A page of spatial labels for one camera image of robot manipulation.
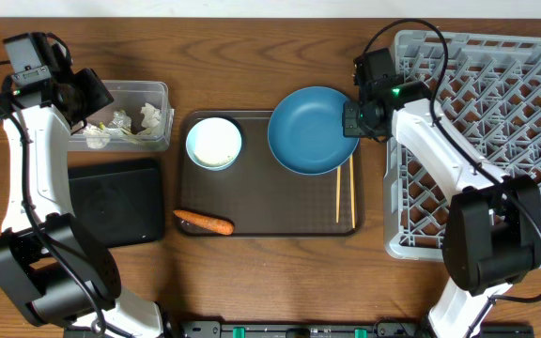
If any yellow snack wrapper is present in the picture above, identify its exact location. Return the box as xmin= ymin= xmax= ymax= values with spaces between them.
xmin=98 ymin=110 xmax=143 ymax=145

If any dark blue plate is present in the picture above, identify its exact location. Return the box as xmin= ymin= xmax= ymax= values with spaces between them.
xmin=267 ymin=86 xmax=359 ymax=176

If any white paper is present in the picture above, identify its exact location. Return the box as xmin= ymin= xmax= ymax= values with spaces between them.
xmin=82 ymin=124 xmax=111 ymax=149

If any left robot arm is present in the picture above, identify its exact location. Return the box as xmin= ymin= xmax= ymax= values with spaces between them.
xmin=0 ymin=66 xmax=167 ymax=337

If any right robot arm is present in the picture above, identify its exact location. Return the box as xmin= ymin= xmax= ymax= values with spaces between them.
xmin=343 ymin=77 xmax=541 ymax=337

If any clear plastic waste bin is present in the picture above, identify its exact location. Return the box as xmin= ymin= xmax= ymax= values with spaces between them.
xmin=69 ymin=80 xmax=174 ymax=152

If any grey dishwasher rack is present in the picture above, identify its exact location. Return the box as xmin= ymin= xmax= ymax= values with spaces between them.
xmin=383 ymin=33 xmax=541 ymax=261

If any right wooden chopstick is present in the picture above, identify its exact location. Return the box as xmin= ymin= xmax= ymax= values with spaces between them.
xmin=348 ymin=155 xmax=356 ymax=229

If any crumpled white tissue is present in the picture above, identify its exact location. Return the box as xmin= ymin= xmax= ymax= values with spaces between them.
xmin=138 ymin=103 xmax=162 ymax=135

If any brown serving tray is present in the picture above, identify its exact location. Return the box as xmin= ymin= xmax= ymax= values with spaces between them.
xmin=176 ymin=111 xmax=364 ymax=238

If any light blue rice bowl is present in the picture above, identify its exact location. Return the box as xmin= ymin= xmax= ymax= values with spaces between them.
xmin=185 ymin=117 xmax=242 ymax=171

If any orange carrot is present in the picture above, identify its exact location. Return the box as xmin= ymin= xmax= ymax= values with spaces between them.
xmin=174 ymin=209 xmax=234 ymax=236

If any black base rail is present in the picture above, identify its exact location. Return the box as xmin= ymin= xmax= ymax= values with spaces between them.
xmin=62 ymin=320 xmax=536 ymax=338

